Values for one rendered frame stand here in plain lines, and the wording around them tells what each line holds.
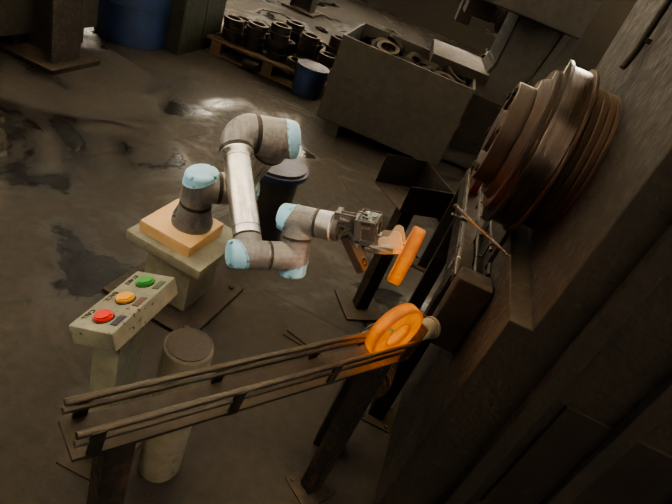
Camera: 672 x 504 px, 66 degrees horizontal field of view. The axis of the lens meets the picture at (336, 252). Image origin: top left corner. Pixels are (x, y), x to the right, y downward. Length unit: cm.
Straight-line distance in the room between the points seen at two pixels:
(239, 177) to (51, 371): 91
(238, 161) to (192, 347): 51
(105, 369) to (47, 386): 51
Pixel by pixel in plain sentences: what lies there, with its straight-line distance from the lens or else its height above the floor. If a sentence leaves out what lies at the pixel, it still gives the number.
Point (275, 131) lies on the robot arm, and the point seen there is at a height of 90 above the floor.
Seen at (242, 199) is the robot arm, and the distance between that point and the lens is 138.
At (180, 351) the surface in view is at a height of 52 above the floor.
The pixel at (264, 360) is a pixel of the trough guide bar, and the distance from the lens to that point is 107.
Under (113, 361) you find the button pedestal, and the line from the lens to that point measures 135.
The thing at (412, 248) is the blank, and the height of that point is 88.
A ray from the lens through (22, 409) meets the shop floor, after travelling 184.
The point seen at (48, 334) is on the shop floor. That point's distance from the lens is 203.
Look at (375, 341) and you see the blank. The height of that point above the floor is 71.
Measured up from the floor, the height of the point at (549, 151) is 117.
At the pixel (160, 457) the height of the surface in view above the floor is 13.
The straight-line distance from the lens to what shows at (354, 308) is 243.
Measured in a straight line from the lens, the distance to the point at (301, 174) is 241.
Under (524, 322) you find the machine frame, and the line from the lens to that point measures 124.
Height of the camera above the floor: 147
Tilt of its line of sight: 32 degrees down
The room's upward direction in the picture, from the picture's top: 23 degrees clockwise
